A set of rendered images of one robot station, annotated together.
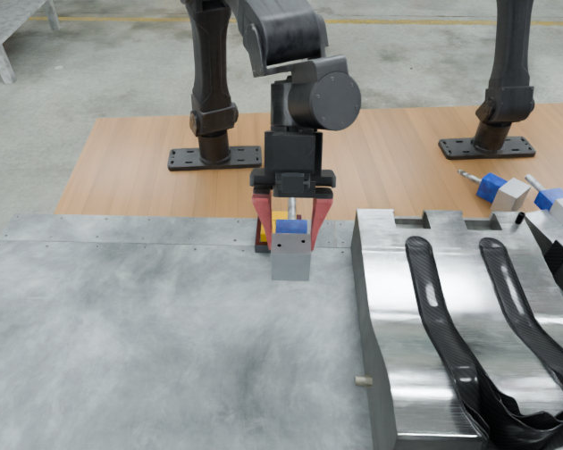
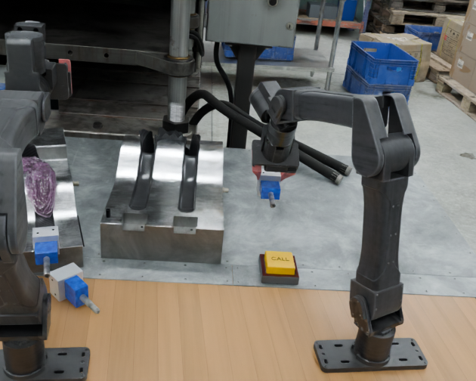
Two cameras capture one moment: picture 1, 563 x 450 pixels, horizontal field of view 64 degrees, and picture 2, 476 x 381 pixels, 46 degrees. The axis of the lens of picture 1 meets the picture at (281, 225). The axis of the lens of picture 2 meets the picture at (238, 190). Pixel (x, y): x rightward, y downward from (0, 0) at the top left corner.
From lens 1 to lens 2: 156 cm
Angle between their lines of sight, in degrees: 108
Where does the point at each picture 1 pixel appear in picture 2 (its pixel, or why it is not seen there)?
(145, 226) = not seen: hidden behind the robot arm
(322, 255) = (242, 259)
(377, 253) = (213, 207)
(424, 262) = (184, 205)
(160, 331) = (335, 227)
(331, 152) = (233, 367)
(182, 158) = (405, 349)
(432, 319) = (189, 187)
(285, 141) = not seen: hidden behind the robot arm
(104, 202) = (443, 308)
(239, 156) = (341, 351)
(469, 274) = (160, 196)
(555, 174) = not seen: outside the picture
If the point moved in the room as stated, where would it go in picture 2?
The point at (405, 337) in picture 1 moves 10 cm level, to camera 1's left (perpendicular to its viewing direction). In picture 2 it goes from (208, 172) to (248, 175)
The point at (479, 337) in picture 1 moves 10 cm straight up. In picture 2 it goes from (172, 171) to (174, 134)
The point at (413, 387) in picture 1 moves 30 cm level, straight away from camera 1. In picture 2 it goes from (214, 147) to (146, 192)
